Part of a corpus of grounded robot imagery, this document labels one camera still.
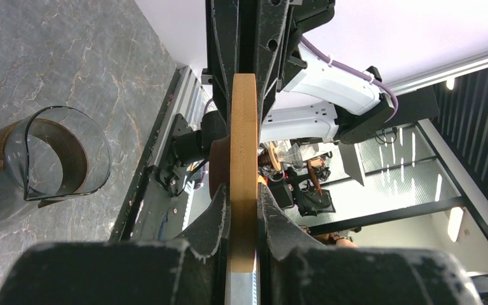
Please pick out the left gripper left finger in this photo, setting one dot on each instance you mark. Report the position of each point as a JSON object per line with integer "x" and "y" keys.
{"x": 189, "y": 269}

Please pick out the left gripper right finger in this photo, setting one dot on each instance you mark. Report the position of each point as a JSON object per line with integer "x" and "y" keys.
{"x": 295, "y": 268}

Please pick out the wooden ring dripper stand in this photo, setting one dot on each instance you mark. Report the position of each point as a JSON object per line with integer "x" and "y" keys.
{"x": 243, "y": 176}

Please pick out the dark glass carafe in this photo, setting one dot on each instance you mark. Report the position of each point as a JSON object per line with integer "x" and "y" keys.
{"x": 50, "y": 156}

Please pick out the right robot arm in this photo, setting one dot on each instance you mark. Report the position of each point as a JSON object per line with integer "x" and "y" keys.
{"x": 329, "y": 100}

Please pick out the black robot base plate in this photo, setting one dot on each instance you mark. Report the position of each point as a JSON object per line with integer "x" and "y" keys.
{"x": 158, "y": 202}

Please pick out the aluminium rail frame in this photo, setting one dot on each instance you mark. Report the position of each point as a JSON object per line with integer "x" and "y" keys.
{"x": 186, "y": 96}

